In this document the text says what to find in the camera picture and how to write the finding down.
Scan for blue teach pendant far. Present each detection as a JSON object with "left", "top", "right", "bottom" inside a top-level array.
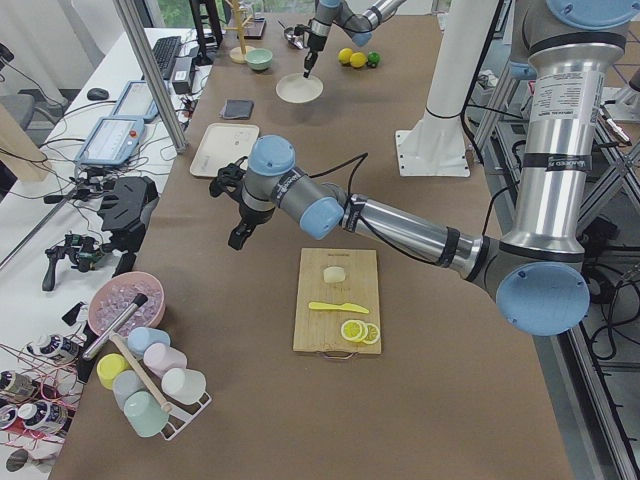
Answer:
[{"left": 111, "top": 80, "right": 158, "bottom": 123}]

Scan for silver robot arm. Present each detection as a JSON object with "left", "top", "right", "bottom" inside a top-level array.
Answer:
[
  {"left": 226, "top": 1, "right": 639, "bottom": 336},
  {"left": 294, "top": 0, "right": 403, "bottom": 79}
]

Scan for grey folded cloth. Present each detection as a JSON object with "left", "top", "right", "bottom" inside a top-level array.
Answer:
[{"left": 219, "top": 99, "right": 254, "bottom": 120}]

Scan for yellow plastic knife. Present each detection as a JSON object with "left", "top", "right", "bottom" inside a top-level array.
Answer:
[{"left": 308, "top": 301, "right": 370, "bottom": 314}]

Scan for aluminium frame post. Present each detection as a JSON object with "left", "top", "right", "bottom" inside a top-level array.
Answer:
[{"left": 113, "top": 0, "right": 187, "bottom": 154}]

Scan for mint green bowl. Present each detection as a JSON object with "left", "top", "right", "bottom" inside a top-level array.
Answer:
[{"left": 245, "top": 48, "right": 273, "bottom": 72}]

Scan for metal muddler tool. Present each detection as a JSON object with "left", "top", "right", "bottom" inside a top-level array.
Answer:
[{"left": 81, "top": 293, "right": 148, "bottom": 361}]

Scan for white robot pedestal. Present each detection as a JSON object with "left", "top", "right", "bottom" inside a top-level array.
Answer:
[{"left": 396, "top": 0, "right": 500, "bottom": 177}]

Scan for wooden cup stand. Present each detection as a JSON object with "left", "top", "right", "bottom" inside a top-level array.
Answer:
[{"left": 225, "top": 0, "right": 254, "bottom": 64}]

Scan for wooden cutting board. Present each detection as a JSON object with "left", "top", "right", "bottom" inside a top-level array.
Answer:
[{"left": 293, "top": 248, "right": 382, "bottom": 358}]

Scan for yellow lemon outer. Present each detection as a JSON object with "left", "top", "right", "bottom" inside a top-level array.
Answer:
[{"left": 348, "top": 52, "right": 368, "bottom": 69}]

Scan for wooden stick pestle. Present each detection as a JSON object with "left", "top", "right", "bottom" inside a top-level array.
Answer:
[{"left": 109, "top": 333, "right": 172, "bottom": 413}]

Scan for cream rectangular tray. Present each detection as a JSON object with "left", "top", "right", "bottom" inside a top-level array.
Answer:
[{"left": 189, "top": 123, "right": 260, "bottom": 178}]

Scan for metal scoop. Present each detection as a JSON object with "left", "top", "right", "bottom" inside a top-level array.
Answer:
[{"left": 283, "top": 26, "right": 305, "bottom": 50}]

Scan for black computer mouse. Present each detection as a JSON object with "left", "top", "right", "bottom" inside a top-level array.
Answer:
[{"left": 86, "top": 87, "right": 110, "bottom": 101}]

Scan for round cream plate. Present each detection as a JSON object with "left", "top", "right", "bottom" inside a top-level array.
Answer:
[{"left": 276, "top": 73, "right": 324, "bottom": 104}]

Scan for lemon slices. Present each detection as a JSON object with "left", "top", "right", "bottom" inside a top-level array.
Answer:
[{"left": 340, "top": 319, "right": 381, "bottom": 345}]

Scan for pink bowl with ice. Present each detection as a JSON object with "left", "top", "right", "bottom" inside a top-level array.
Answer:
[{"left": 88, "top": 271, "right": 166, "bottom": 336}]

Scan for blue teach pendant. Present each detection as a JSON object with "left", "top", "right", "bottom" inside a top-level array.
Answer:
[
  {"left": 111, "top": 80, "right": 158, "bottom": 123},
  {"left": 74, "top": 116, "right": 145, "bottom": 167}
]

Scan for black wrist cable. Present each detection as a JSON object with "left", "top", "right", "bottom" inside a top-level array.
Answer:
[{"left": 309, "top": 152, "right": 461, "bottom": 266}]

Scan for blue teach pendant near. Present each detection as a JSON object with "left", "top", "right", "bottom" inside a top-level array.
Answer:
[{"left": 74, "top": 116, "right": 145, "bottom": 167}]

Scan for bottle group in wire basket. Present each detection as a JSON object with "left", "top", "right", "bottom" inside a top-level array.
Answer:
[{"left": 1, "top": 343, "right": 83, "bottom": 450}]

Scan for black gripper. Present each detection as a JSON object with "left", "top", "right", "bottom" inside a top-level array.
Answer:
[
  {"left": 228, "top": 199, "right": 273, "bottom": 250},
  {"left": 303, "top": 48, "right": 322, "bottom": 78}
]

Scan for pastel cups rack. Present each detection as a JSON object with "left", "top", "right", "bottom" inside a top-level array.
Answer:
[{"left": 109, "top": 332, "right": 213, "bottom": 441}]

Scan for black keyboard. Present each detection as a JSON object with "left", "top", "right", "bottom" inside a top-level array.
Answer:
[{"left": 152, "top": 36, "right": 182, "bottom": 80}]

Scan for green toy pepper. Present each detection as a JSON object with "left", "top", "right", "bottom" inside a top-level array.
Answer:
[{"left": 367, "top": 51, "right": 381, "bottom": 68}]

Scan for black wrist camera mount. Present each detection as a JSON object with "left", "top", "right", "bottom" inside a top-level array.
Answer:
[{"left": 291, "top": 24, "right": 311, "bottom": 48}]

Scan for yellow lemon near pepper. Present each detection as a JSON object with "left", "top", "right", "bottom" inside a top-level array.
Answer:
[{"left": 338, "top": 48, "right": 354, "bottom": 65}]

